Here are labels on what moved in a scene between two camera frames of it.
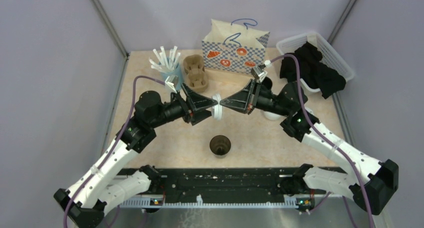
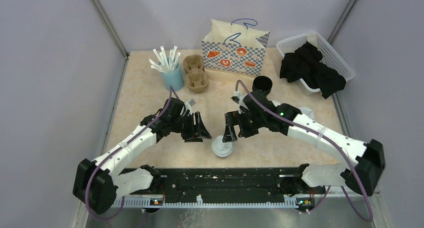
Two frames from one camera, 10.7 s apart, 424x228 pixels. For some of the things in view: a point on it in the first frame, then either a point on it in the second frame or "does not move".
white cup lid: [217, 109] -> [221, 149]
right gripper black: [246, 100] -> [232, 119]
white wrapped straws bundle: [164, 64] does not move
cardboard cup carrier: [197, 77] does not move
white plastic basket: [330, 57] does not move
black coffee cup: [220, 145] -> [223, 157]
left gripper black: [198, 102] -> [201, 132]
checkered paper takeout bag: [231, 47] does not move
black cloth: [313, 73] does not move
